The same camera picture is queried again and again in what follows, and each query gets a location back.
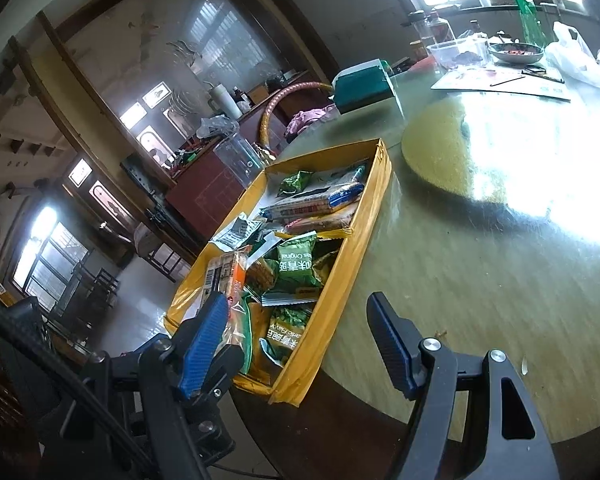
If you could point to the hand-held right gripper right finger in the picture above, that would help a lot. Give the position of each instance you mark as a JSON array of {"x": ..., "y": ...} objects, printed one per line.
[{"x": 390, "y": 342}]

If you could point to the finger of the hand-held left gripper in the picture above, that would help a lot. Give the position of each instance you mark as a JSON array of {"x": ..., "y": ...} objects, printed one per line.
[{"x": 228, "y": 366}]

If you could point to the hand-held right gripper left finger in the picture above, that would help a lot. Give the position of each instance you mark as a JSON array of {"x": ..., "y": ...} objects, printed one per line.
[{"x": 205, "y": 345}]

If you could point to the large green pea packet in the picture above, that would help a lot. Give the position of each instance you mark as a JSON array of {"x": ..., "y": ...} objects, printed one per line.
[{"x": 287, "y": 337}]

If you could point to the orange cracker packet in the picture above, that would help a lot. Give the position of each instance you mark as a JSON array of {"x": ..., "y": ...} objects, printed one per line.
[{"x": 225, "y": 275}]

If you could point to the yellow cardboard box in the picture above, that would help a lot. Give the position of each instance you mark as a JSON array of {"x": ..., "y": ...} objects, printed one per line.
[{"x": 350, "y": 240}]

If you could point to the silver packet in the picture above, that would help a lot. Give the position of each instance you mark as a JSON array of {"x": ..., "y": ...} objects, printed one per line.
[{"x": 237, "y": 232}]

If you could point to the yellow round label cracker packet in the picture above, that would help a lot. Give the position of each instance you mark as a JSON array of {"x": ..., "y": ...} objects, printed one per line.
[{"x": 325, "y": 225}]

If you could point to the blue edged cracker packet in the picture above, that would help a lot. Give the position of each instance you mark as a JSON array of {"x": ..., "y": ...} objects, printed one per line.
[{"x": 320, "y": 200}]

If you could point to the small green pea packet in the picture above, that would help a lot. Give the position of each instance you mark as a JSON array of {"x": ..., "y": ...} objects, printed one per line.
[{"x": 296, "y": 182}]

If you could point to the dark wooden chair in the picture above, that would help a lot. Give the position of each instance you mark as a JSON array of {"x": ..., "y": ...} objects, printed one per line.
[{"x": 97, "y": 290}]

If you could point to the barred window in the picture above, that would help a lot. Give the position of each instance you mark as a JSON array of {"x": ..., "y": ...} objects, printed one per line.
[{"x": 50, "y": 250}]

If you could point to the wooden cabinet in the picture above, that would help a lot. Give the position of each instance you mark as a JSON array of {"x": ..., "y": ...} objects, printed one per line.
[{"x": 205, "y": 195}]

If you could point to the clear plastic jar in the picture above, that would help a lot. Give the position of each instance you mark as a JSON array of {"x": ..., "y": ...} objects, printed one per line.
[{"x": 237, "y": 160}]

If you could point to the pile of snack packets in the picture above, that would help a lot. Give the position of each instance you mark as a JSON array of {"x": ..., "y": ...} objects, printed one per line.
[{"x": 505, "y": 160}]

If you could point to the crumpled clear plastic bag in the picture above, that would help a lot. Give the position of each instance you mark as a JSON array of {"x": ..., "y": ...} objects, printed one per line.
[{"x": 217, "y": 126}]

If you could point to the pink cloth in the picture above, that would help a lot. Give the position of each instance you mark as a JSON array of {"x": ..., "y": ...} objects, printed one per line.
[{"x": 310, "y": 120}]

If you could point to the white thermos bottle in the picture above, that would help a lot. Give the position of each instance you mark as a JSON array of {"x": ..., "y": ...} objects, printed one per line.
[{"x": 225, "y": 102}]

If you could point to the teal tissue box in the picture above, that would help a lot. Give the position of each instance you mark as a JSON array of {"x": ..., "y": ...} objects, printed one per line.
[{"x": 362, "y": 87}]

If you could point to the printed paper sheet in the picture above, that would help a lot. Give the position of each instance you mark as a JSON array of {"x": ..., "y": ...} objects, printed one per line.
[{"x": 480, "y": 84}]

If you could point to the thin stick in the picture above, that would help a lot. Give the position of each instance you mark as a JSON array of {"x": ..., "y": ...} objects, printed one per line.
[{"x": 507, "y": 81}]

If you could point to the small yellow lid jar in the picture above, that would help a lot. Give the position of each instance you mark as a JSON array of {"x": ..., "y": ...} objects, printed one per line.
[{"x": 418, "y": 49}]

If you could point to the clear plastic food container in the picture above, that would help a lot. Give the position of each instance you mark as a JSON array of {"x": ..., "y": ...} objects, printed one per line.
[{"x": 457, "y": 52}]

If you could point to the black scissors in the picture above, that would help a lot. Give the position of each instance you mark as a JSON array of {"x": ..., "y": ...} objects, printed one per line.
[{"x": 535, "y": 69}]

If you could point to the bowl of food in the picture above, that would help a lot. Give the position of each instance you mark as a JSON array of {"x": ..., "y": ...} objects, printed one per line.
[{"x": 515, "y": 53}]

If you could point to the red label jar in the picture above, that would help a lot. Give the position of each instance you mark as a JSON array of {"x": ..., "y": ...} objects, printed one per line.
[{"x": 442, "y": 30}]

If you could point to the small brown bottle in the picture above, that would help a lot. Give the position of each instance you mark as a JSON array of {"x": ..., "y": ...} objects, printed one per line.
[{"x": 475, "y": 27}]

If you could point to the white plastic bag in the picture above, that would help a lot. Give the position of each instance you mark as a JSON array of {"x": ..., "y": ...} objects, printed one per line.
[{"x": 575, "y": 57}]

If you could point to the green plastic bottle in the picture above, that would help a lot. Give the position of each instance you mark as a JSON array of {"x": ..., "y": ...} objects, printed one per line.
[{"x": 529, "y": 20}]

